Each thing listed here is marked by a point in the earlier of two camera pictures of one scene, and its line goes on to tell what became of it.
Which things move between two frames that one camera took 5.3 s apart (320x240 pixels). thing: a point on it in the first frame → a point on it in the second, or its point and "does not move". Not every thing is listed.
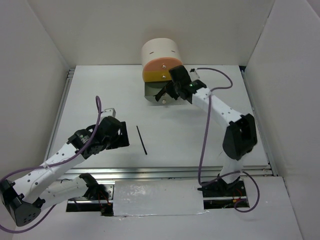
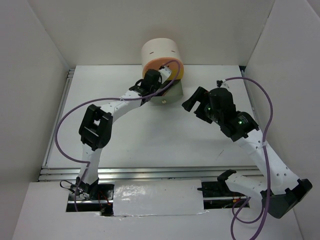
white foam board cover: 161,197 does not move
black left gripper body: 119,140 → 159,82
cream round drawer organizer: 160,48 does not move
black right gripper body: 175,88 → 205,112
